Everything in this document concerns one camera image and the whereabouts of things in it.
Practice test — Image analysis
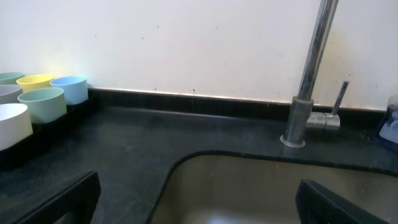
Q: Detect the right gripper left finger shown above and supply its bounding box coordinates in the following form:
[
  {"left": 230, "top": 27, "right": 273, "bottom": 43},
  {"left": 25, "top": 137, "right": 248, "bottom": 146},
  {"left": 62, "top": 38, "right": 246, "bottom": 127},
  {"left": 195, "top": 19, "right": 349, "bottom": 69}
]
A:
[{"left": 15, "top": 169, "right": 102, "bottom": 224}]

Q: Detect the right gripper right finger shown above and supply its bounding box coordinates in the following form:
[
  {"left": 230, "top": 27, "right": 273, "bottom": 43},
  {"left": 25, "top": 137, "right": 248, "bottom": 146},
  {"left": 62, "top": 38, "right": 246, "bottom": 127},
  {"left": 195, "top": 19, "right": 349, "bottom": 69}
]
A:
[{"left": 295, "top": 179, "right": 389, "bottom": 224}]

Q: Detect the white cup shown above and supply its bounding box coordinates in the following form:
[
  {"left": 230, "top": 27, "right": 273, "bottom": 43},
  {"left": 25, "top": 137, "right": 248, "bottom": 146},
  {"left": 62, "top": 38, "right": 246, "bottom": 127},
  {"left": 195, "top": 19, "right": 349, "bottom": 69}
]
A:
[{"left": 0, "top": 103, "right": 34, "bottom": 152}]

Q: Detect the black tray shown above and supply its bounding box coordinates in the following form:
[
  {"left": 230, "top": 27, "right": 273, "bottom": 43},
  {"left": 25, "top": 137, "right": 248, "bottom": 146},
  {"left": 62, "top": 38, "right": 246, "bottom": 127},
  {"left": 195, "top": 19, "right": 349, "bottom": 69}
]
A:
[{"left": 0, "top": 90, "right": 100, "bottom": 172}]

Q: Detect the steel sink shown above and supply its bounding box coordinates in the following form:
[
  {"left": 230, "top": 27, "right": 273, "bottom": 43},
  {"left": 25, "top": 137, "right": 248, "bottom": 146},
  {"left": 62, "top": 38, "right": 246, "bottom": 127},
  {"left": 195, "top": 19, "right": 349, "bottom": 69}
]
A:
[{"left": 146, "top": 151, "right": 398, "bottom": 224}]

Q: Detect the steel tap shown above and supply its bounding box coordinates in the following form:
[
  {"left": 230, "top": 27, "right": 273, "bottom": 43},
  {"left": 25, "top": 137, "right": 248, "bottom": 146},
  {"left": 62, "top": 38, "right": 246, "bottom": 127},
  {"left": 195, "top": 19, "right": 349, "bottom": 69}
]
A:
[{"left": 279, "top": 0, "right": 349, "bottom": 149}]

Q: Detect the green cup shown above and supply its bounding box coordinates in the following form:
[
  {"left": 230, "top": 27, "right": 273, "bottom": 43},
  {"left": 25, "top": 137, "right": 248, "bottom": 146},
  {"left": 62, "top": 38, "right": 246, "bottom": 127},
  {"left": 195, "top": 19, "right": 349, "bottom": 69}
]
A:
[
  {"left": 0, "top": 72, "right": 25, "bottom": 86},
  {"left": 17, "top": 86, "right": 68, "bottom": 124}
]

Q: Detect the blue cup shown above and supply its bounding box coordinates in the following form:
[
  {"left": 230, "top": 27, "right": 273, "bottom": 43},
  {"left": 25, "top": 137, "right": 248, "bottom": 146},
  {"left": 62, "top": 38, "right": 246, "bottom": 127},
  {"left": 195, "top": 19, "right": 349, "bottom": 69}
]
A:
[{"left": 49, "top": 75, "right": 90, "bottom": 106}]

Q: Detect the blue soap bottle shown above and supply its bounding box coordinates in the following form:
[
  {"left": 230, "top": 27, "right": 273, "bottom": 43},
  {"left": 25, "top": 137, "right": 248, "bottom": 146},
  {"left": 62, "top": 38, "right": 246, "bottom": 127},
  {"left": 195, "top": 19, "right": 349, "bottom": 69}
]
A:
[{"left": 371, "top": 95, "right": 398, "bottom": 153}]

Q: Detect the yellow cup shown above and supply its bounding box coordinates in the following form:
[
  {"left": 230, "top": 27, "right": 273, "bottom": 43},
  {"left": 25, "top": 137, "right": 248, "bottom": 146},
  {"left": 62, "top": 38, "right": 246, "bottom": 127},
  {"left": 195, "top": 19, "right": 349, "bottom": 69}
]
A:
[{"left": 16, "top": 73, "right": 56, "bottom": 93}]

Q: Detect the grey cup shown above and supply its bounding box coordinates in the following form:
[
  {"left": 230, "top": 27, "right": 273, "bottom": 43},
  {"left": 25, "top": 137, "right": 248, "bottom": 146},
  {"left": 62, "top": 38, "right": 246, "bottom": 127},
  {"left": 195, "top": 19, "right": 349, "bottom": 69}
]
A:
[{"left": 0, "top": 84, "right": 24, "bottom": 105}]

